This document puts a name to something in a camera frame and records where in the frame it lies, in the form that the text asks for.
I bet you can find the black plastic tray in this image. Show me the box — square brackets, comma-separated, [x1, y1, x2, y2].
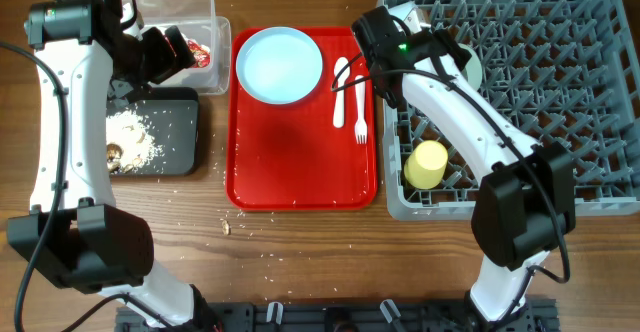
[107, 87, 200, 176]

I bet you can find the red snack wrapper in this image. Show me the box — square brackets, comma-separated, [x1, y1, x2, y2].
[187, 39, 211, 68]

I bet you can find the red serving tray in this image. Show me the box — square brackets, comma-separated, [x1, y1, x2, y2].
[226, 27, 378, 211]

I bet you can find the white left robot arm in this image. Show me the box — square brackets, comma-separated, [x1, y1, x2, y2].
[7, 31, 215, 331]

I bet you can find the white plastic spoon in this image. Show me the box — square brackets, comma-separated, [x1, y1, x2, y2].
[333, 57, 350, 128]

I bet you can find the green bowl with rice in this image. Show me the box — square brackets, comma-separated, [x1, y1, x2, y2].
[459, 43, 483, 90]

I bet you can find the light blue bowl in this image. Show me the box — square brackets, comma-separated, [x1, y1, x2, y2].
[388, 1, 431, 34]

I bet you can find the grey dishwasher rack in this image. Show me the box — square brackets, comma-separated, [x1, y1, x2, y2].
[378, 0, 639, 216]

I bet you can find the brown food scrap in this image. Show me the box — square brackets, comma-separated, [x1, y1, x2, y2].
[222, 220, 231, 236]

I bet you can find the white plastic fork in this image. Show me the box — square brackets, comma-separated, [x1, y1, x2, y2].
[354, 82, 368, 144]

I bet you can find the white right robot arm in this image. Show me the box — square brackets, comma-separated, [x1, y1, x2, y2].
[374, 56, 576, 328]

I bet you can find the light blue plate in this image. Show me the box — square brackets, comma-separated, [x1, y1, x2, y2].
[235, 27, 324, 105]

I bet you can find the clear plastic waste bin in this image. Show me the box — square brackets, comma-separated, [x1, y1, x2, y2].
[122, 0, 231, 95]

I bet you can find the brown food scraps pile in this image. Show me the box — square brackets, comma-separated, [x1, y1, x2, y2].
[106, 142, 146, 174]

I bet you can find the yellow plastic cup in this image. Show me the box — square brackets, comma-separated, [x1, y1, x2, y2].
[404, 141, 449, 189]

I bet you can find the pile of white rice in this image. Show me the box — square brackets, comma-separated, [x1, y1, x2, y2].
[106, 110, 164, 172]

